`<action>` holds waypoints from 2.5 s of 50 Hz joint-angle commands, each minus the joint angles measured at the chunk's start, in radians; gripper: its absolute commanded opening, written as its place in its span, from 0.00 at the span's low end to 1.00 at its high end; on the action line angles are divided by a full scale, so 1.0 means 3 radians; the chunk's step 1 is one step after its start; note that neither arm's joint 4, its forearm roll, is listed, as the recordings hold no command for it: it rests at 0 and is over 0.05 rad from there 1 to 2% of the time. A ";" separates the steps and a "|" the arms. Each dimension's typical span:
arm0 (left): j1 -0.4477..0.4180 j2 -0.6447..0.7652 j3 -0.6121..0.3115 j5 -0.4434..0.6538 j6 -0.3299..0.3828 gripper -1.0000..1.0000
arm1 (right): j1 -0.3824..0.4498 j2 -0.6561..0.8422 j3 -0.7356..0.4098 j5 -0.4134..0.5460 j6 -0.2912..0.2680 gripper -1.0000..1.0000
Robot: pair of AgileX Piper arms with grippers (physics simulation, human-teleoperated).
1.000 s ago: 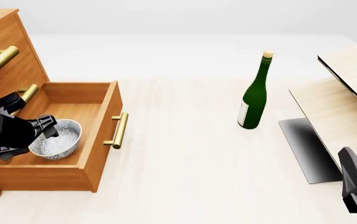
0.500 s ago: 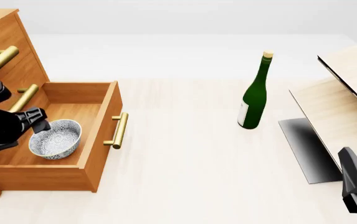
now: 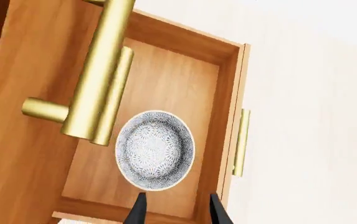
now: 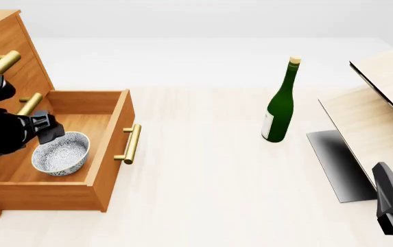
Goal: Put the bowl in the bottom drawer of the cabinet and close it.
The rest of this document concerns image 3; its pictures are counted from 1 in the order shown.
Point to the blue-white patterned bowl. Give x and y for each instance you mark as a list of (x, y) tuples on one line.
[(154, 151)]

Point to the wooden cabinet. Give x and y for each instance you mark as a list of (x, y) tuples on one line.
[(31, 70)]

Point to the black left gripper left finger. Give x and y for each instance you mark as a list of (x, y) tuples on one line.
[(137, 213)]

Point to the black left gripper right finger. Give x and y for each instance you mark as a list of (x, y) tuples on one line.
[(218, 214)]

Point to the open wooden drawer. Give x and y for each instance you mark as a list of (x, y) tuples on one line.
[(172, 77)]

